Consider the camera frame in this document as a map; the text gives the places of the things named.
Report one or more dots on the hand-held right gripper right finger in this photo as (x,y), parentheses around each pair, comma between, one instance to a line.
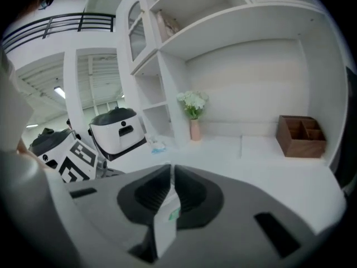
(240,205)

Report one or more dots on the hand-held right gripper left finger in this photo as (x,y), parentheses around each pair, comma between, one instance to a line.
(106,225)

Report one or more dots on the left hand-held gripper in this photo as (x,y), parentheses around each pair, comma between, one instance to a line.
(117,138)

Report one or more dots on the white wet wipe pack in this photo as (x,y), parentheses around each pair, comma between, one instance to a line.
(164,233)

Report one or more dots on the crumpled white and blue packet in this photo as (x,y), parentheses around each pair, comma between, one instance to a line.
(157,147)

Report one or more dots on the long ceiling light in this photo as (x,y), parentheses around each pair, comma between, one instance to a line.
(59,92)
(32,125)

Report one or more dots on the pink vase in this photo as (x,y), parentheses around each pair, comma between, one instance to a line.
(195,130)

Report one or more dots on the white flower bunch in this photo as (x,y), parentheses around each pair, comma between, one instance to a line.
(193,100)

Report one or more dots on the wooden desk organizer box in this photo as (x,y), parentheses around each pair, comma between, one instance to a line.
(302,138)

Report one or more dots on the arched glass cabinet door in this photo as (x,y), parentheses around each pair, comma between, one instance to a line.
(137,38)

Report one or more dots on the person's white shirt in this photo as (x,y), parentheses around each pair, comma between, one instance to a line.
(11,99)

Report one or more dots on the pink patterned box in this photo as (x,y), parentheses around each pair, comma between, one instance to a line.
(167,24)

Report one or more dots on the black metal railing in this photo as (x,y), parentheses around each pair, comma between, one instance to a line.
(64,24)

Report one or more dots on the white shelf cabinet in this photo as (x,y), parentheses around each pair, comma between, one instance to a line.
(251,24)

